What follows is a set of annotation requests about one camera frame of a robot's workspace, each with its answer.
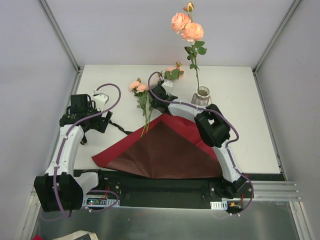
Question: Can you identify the orange rose stem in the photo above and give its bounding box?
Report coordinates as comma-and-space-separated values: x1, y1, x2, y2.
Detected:
170, 1, 207, 94

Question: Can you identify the white ribbed ceramic vase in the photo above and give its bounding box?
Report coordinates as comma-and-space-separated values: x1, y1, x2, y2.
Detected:
191, 85, 212, 106

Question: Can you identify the white cable duct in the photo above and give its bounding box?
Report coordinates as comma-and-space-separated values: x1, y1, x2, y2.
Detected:
82, 197, 120, 208
210, 200, 228, 211

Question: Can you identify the left aluminium frame post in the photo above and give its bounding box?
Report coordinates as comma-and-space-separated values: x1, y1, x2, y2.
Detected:
37, 0, 82, 74

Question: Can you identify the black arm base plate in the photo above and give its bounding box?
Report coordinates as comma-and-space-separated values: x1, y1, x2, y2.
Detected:
85, 169, 251, 210

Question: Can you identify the aluminium front rail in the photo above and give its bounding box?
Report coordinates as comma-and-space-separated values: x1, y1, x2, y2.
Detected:
31, 174, 302, 201

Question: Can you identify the left white cable duct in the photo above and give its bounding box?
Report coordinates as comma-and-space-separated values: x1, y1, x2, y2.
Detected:
82, 197, 120, 208

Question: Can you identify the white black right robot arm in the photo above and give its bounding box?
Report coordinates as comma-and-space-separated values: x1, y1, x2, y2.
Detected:
149, 85, 248, 199

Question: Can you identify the red object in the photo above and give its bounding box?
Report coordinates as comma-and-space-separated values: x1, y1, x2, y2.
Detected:
32, 235, 44, 240

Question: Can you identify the black ribbon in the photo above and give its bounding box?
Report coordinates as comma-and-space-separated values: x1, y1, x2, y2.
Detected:
93, 120, 133, 135

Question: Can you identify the pink flower tall bunch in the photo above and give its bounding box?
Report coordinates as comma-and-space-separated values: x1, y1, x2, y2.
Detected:
158, 62, 185, 81

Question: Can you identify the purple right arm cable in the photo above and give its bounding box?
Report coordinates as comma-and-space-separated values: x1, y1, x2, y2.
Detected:
147, 71, 256, 220

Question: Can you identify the right white cable duct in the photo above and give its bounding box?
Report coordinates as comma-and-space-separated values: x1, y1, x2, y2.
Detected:
210, 200, 228, 211

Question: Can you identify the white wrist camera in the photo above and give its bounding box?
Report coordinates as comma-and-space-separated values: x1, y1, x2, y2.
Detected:
160, 79, 173, 94
92, 89, 109, 112

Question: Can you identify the right aluminium frame post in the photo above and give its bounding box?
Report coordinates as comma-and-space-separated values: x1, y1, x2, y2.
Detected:
252, 0, 303, 76

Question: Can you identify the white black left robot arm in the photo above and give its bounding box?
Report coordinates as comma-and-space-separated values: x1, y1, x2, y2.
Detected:
34, 93, 112, 213

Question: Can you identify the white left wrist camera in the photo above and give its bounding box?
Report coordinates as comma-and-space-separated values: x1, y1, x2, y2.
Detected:
92, 89, 109, 112

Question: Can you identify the pink flower small bunch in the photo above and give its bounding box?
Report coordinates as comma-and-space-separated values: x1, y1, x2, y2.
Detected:
129, 78, 153, 137

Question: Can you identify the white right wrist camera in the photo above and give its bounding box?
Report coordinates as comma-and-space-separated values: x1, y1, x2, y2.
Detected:
160, 79, 173, 94

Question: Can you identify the white tote bag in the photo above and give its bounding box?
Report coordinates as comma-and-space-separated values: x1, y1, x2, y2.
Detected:
53, 230, 99, 240

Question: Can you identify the aluminium frame post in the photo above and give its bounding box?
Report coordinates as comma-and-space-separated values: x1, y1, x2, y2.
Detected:
37, 0, 82, 74
252, 0, 303, 76

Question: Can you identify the brown wrapping paper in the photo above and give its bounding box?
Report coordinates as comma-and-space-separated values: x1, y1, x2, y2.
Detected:
92, 114, 223, 180

